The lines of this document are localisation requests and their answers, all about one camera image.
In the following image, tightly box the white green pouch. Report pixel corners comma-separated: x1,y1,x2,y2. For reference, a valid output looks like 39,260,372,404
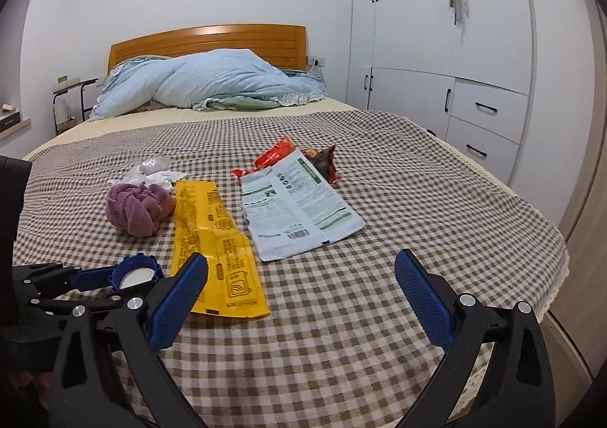
239,149,367,263

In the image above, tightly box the white wardrobe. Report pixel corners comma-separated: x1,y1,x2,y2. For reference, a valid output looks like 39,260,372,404
348,0,534,187

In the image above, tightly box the orange red snack packet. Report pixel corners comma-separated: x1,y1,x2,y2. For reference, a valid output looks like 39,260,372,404
231,137,340,184

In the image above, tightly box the blue bottle cap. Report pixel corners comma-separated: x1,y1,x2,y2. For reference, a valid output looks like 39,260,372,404
110,253,164,292

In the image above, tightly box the light blue quilt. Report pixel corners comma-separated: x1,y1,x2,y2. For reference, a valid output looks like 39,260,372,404
90,49,328,121

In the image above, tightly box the wooden bed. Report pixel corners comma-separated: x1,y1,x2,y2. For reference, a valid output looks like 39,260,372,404
9,25,570,428

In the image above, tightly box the clear plastic bag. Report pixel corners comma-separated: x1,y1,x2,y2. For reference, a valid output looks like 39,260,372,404
108,155,186,194

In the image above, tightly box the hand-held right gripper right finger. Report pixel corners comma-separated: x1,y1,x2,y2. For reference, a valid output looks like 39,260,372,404
395,249,555,428

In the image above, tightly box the yellow packet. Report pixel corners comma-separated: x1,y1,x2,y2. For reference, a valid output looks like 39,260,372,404
170,179,271,319

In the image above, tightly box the dark storage box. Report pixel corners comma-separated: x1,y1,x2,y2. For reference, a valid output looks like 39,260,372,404
0,103,24,132

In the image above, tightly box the green ruffled pillow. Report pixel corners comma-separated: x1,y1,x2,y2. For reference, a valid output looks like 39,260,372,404
192,70,329,112

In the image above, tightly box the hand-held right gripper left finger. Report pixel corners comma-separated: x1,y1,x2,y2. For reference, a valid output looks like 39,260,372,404
50,252,209,428

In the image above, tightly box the brown checked blanket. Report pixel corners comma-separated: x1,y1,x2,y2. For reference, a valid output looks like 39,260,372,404
12,111,570,428

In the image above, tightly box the cream bed sheet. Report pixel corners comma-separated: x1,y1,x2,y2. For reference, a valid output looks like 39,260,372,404
21,96,361,158

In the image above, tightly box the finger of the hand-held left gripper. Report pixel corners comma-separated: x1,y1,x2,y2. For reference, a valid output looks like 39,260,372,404
12,262,117,298
28,291,126,315

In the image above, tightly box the black bedside rack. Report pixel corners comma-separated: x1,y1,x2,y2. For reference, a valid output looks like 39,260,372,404
52,77,102,135

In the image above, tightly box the purple towel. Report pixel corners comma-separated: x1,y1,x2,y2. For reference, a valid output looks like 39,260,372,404
107,182,177,238

